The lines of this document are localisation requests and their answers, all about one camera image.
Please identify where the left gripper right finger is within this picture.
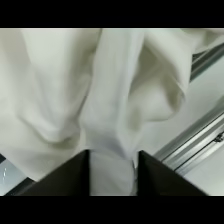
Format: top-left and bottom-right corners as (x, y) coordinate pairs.
(137, 150), (208, 197)

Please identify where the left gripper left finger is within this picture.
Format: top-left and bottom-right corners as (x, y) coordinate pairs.
(13, 149), (91, 197)

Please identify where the white shirt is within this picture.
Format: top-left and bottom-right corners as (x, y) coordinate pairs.
(0, 28), (224, 197)

